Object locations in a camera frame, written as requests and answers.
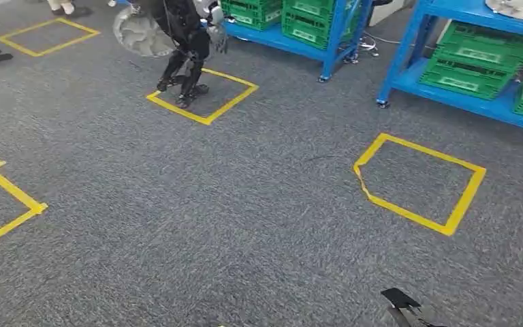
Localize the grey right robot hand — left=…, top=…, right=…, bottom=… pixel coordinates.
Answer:
left=385, top=307, right=412, bottom=327

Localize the blue metal shelf rack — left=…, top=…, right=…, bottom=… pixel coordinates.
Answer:
left=375, top=0, right=523, bottom=136
left=219, top=0, right=375, bottom=84

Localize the black humanoid robot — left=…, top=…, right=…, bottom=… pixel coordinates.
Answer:
left=128, top=0, right=229, bottom=110

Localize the floor cable tangle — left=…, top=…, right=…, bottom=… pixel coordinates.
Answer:
left=343, top=31, right=402, bottom=65

